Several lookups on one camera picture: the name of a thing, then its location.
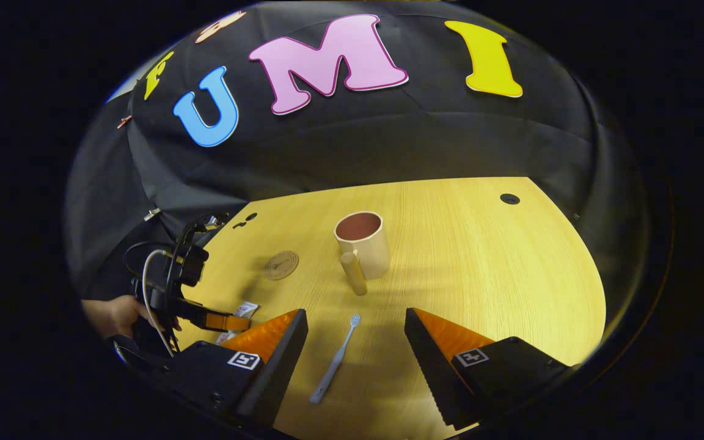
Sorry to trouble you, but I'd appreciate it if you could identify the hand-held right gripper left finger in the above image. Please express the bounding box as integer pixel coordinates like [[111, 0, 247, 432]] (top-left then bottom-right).
[[163, 309, 309, 430]]

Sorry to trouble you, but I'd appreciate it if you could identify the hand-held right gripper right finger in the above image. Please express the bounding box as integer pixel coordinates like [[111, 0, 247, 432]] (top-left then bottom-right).
[[405, 307, 574, 430]]

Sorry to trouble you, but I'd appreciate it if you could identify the white toothpaste tube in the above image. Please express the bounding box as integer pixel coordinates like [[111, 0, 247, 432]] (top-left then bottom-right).
[[216, 301, 260, 344]]

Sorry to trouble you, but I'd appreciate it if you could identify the light blue toothbrush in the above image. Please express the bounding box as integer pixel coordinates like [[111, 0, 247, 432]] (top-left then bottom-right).
[[309, 313, 362, 405]]

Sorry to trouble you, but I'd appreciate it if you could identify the round wooden coaster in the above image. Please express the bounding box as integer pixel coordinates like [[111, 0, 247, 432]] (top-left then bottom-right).
[[264, 250, 299, 281]]

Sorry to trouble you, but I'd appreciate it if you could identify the beige cup with handle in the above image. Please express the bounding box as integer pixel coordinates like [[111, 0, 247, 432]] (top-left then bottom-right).
[[334, 211, 392, 296]]

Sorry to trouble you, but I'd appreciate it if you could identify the wooden desktop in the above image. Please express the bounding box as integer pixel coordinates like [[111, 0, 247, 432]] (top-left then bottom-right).
[[172, 177, 607, 438]]

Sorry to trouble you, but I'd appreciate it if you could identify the black backdrop cloth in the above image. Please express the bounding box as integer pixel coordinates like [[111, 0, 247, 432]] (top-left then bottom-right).
[[64, 1, 649, 306]]

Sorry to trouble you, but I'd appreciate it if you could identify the white cable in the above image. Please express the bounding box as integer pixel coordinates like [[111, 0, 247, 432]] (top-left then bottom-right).
[[141, 248, 177, 359]]

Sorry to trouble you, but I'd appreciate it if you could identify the black cable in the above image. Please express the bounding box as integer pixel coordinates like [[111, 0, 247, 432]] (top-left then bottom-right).
[[122, 240, 172, 279]]

